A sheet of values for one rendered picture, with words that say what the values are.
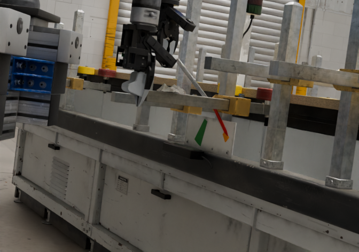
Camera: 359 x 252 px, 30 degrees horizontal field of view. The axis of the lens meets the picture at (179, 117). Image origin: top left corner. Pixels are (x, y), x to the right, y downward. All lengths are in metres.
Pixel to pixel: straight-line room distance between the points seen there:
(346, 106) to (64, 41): 0.78
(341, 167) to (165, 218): 1.26
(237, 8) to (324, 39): 9.80
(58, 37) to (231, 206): 0.68
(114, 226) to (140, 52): 1.51
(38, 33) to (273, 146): 0.71
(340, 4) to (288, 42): 10.26
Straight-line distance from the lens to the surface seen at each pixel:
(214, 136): 1.95
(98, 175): 3.22
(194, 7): 2.17
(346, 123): 1.55
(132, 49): 1.72
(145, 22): 1.74
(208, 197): 2.02
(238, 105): 1.88
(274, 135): 1.74
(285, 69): 1.37
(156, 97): 1.78
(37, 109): 1.88
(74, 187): 3.57
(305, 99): 1.98
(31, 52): 1.89
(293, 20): 1.75
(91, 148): 2.82
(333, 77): 1.46
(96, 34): 9.87
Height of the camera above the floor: 0.89
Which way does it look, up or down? 3 degrees down
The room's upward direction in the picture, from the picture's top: 7 degrees clockwise
